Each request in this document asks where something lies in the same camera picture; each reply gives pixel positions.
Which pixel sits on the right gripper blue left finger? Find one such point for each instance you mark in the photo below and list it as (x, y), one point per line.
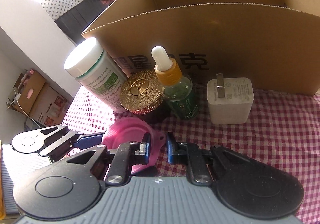
(140, 151)

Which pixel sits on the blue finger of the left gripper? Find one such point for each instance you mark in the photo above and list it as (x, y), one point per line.
(86, 141)

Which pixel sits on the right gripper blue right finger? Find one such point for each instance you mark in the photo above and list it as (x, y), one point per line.
(176, 151)

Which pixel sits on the pink collapsible cup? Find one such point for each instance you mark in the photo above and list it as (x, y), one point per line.
(133, 129)

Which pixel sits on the gold lid jar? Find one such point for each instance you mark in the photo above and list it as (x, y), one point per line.
(141, 96)

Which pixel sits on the green dropper bottle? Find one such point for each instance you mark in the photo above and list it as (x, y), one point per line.
(176, 88)

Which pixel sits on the white supplement bottle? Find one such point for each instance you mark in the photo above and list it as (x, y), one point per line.
(91, 66)

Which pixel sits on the white power adapter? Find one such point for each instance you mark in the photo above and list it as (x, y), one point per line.
(229, 100)

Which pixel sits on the pink checkered tablecloth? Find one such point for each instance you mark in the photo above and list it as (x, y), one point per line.
(282, 130)

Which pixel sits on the dark grey storage cabinet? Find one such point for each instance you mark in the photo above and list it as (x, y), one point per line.
(75, 20)

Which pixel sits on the brown cardboard box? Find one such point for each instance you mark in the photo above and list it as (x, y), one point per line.
(274, 43)

